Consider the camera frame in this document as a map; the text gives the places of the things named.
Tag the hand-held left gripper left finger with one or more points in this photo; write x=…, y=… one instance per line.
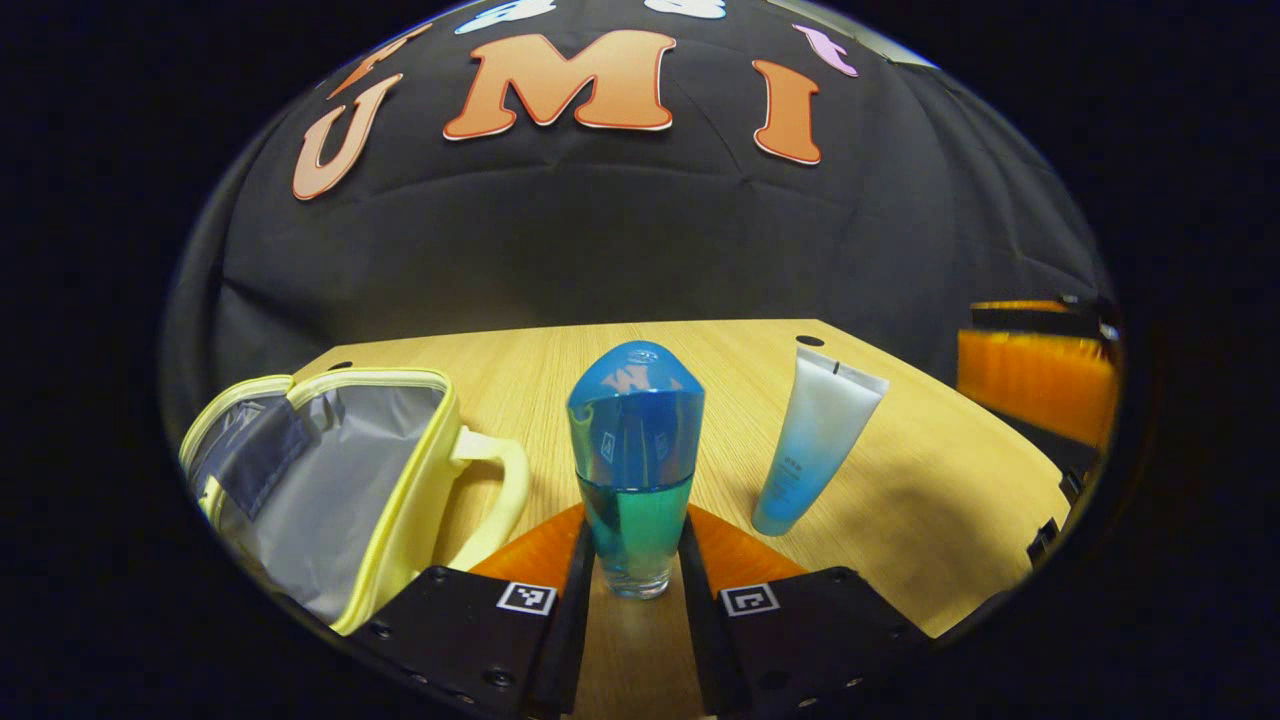
x=575, y=620

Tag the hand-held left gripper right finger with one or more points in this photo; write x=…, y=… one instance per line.
x=700, y=620

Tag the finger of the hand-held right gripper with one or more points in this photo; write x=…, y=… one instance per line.
x=1040, y=320
x=1035, y=390

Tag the blue glass bottle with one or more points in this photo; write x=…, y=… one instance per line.
x=636, y=440

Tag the white and blue tube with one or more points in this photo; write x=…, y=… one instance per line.
x=815, y=440

